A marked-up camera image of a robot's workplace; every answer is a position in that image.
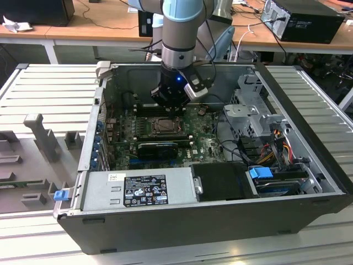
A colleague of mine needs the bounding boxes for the small square CPU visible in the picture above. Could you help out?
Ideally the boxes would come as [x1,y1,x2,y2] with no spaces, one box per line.
[157,120,175,131]

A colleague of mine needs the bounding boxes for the metal socket cover frame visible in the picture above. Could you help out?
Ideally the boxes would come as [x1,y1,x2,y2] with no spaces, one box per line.
[150,117,185,134]

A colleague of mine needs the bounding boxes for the black RAM slot bank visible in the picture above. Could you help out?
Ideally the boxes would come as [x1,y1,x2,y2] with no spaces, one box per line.
[135,102,169,118]
[133,131,194,146]

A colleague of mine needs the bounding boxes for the CPU socket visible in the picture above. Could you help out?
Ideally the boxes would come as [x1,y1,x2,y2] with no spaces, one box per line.
[148,115,186,135]

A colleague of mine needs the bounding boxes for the black graphics card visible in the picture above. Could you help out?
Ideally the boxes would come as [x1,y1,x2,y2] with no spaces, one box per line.
[136,141,179,161]

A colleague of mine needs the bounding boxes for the green motherboard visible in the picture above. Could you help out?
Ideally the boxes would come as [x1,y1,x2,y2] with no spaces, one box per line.
[106,106,230,171]

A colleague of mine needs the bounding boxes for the silver metal drive cage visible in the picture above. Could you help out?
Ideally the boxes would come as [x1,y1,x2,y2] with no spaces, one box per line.
[222,73,291,139]

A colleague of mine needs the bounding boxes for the grey case hinge piece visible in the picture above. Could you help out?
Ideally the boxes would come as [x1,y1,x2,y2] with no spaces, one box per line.
[95,61,112,89]

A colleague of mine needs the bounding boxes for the small black desktop box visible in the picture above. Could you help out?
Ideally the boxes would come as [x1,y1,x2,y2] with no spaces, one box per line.
[137,10,154,38]

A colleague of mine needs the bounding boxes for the pale blue plastic shell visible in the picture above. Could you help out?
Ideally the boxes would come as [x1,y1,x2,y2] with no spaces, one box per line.
[207,26,236,62]

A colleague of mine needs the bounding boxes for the long wooden desk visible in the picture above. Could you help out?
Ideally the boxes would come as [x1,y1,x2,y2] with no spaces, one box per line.
[44,0,353,66]

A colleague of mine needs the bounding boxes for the black plastic shroud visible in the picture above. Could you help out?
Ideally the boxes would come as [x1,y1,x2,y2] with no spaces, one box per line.
[190,162,259,202]

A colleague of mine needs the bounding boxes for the black power supply label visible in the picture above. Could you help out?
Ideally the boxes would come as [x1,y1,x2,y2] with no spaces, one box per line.
[123,174,167,206]

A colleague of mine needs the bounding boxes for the blue disk carrier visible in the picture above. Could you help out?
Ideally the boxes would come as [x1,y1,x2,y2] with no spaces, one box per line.
[248,166,274,182]

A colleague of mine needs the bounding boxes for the grey power supply unit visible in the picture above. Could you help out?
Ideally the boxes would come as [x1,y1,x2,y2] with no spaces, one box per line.
[79,167,198,212]

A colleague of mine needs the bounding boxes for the black open PC case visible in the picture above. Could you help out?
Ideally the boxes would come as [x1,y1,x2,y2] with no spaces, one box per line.
[52,61,353,255]

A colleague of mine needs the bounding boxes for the hard disk drive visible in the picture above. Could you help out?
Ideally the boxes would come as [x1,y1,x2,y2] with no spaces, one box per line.
[255,179,302,198]

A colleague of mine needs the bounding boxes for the grey parts rack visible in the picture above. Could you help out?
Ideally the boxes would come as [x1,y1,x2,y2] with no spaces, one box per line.
[0,113,85,215]

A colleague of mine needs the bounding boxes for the black PC tower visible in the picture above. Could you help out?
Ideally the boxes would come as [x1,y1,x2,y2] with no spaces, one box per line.
[260,0,346,45]

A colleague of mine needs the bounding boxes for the large black box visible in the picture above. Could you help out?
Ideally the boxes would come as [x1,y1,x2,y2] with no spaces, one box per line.
[0,0,76,27]

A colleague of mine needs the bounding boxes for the short wooden desk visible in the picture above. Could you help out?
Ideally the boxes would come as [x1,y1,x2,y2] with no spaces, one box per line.
[0,10,73,45]

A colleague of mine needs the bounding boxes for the crumpled white paper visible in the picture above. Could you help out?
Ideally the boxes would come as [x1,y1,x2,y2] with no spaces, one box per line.
[2,15,34,34]

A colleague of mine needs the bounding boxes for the white table leg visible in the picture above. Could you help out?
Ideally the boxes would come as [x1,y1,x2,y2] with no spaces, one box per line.
[338,88,353,112]

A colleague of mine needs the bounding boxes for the green RAM stick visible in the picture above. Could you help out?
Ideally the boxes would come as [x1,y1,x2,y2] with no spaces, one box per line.
[0,181,28,190]

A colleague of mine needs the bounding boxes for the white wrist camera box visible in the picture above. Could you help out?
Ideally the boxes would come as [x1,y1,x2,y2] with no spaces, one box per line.
[184,72,210,100]

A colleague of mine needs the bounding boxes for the white cable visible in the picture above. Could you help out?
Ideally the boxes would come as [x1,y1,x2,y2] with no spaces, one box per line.
[234,23,256,62]

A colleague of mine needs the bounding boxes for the yellow red wire bundle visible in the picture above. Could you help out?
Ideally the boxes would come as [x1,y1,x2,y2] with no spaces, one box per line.
[283,137,295,164]

